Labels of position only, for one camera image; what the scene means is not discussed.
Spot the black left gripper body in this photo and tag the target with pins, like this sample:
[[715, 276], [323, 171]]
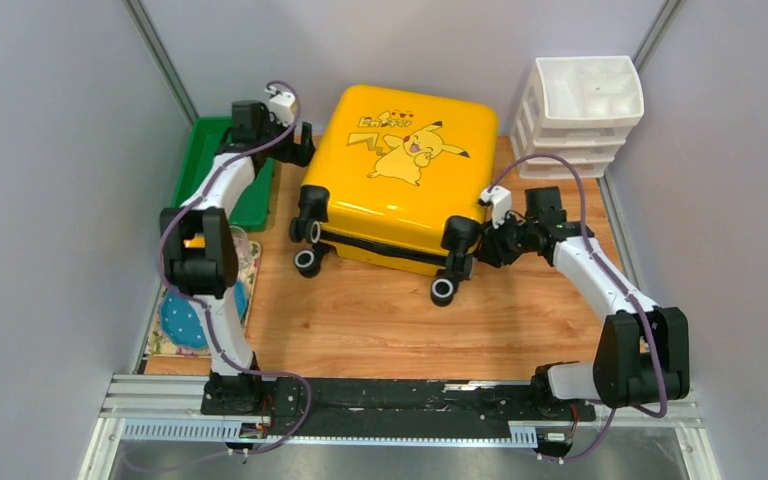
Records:
[[287, 151]]

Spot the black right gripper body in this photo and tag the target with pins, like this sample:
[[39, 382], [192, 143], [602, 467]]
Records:
[[507, 242]]

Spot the yellow Pikachu hard-shell suitcase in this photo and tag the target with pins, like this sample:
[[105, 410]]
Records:
[[395, 182]]

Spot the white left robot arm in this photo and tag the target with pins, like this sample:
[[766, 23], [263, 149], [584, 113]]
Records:
[[198, 259]]

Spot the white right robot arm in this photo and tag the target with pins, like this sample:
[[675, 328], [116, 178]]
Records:
[[642, 357]]

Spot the green plastic tray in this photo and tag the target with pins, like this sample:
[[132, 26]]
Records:
[[253, 207]]

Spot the clear plastic cup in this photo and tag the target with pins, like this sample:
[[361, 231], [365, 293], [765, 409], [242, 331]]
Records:
[[242, 247]]

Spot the white plastic drawer organizer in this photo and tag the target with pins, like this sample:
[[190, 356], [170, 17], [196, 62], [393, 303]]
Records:
[[579, 108]]

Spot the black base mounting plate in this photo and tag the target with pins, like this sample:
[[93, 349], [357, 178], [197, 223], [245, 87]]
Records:
[[401, 412]]

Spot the blue polka dot plate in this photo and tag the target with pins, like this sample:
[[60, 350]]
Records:
[[206, 321]]

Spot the floral placemat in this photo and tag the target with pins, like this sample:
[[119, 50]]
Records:
[[159, 341]]

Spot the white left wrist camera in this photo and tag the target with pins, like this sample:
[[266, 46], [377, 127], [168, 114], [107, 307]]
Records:
[[283, 105]]

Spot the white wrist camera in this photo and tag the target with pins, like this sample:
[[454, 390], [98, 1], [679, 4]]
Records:
[[283, 105], [499, 200]]

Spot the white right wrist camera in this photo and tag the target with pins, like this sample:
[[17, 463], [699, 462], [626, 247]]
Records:
[[499, 200]]

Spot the aluminium frame rail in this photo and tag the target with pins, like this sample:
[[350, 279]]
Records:
[[167, 408]]

